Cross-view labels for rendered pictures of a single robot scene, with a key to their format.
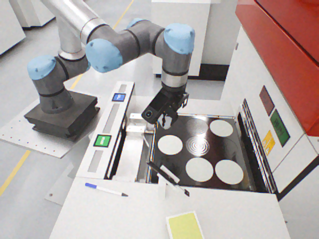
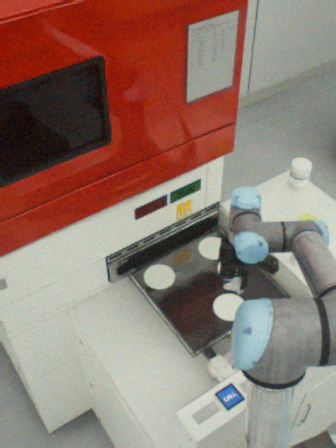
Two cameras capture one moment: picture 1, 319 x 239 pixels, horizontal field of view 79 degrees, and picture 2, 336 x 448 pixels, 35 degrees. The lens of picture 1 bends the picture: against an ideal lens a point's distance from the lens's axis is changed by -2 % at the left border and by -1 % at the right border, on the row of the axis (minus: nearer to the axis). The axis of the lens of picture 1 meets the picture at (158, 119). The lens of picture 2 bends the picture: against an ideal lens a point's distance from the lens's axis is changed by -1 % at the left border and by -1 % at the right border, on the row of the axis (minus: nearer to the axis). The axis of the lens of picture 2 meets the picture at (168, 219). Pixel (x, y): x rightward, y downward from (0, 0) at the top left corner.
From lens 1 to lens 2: 1.52 m
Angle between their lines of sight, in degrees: 79
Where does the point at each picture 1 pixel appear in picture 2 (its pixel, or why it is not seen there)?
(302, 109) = (222, 150)
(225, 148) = (187, 261)
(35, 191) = not seen: outside the picture
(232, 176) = (216, 243)
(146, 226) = not seen: hidden behind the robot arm
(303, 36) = (189, 135)
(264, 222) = not seen: hidden behind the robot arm
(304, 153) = (217, 167)
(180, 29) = (250, 191)
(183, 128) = (194, 309)
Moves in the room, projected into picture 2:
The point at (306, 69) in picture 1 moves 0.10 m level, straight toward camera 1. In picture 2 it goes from (207, 140) to (242, 140)
